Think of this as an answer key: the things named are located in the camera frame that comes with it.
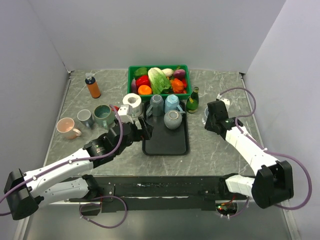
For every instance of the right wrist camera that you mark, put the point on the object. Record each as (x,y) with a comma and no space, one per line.
(226,101)

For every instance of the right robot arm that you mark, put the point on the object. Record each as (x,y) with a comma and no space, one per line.
(273,179)

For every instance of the grey mug white rim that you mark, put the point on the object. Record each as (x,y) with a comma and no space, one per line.
(172,119)

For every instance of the orange tomato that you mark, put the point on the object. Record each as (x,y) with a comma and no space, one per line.
(145,90)

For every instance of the purple onion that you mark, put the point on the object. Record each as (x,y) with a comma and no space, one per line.
(179,74)

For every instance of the purple eggplant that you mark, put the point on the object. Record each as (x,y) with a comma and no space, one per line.
(134,88)

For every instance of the teal glazed mug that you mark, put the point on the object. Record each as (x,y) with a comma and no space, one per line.
(104,116)

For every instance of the napa cabbage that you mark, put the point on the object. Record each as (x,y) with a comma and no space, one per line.
(158,81)

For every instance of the orange spray bottle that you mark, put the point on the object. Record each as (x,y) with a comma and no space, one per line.
(92,85)

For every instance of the light blue mug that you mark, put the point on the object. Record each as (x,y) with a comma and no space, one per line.
(172,102)

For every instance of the red chili pepper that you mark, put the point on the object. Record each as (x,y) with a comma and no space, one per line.
(185,85)

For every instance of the orange bumpy pumpkin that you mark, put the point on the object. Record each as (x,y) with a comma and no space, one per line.
(177,86)

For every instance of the small grey mug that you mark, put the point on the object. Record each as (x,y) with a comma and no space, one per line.
(86,118)

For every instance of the grey-blue mug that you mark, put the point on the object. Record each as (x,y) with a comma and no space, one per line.
(156,106)

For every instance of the pale grey mug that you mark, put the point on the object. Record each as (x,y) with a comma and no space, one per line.
(205,115)

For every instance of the green bell pepper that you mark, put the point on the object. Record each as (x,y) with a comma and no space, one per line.
(142,71)

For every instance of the white potato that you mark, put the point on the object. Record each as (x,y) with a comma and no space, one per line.
(168,72)

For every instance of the pink mug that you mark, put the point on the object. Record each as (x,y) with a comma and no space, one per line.
(66,127)

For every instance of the green glass bottle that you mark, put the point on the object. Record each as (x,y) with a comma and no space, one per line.
(192,103)

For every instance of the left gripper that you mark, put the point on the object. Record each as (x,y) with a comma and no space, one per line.
(144,134)

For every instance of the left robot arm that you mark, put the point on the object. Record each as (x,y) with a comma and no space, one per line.
(25,192)

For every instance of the black tray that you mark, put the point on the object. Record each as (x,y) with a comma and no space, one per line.
(164,141)

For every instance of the red bell pepper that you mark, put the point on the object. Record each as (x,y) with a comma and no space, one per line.
(142,80)

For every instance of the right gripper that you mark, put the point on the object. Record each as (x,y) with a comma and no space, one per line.
(208,126)

